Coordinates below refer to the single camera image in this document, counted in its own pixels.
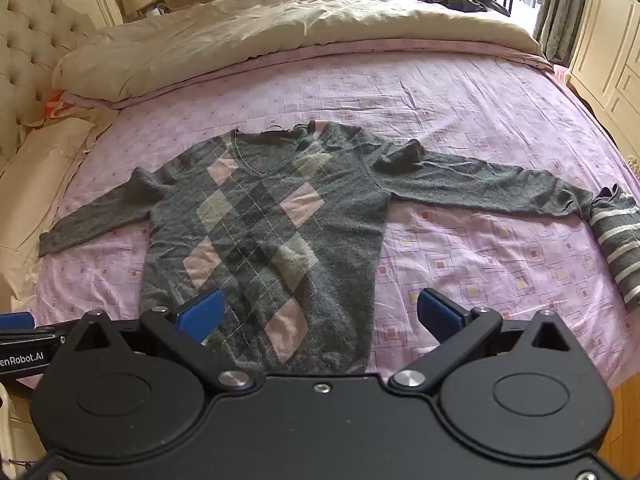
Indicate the grey white striped garment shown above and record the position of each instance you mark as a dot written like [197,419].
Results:
[620,240]

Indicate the cream wardrobe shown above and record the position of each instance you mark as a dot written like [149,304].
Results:
[607,40]

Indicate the cream duvet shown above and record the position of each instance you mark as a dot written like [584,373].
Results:
[240,35]

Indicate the pink patterned bed sheet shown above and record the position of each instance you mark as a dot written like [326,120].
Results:
[450,260]

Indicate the cream pillow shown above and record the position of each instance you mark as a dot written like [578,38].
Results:
[45,170]

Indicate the cream tufted headboard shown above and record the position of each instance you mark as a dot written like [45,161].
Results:
[30,50]

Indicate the grey argyle sweater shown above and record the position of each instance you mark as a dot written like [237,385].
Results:
[260,220]

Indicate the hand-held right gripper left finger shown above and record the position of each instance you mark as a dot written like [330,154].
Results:
[202,315]

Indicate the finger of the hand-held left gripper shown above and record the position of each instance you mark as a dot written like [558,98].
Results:
[15,320]

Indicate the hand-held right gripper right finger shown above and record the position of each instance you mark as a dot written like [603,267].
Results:
[440,312]

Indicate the orange cloth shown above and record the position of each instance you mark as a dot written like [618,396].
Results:
[56,105]

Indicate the green patterned curtain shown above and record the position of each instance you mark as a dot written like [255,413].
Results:
[562,10]

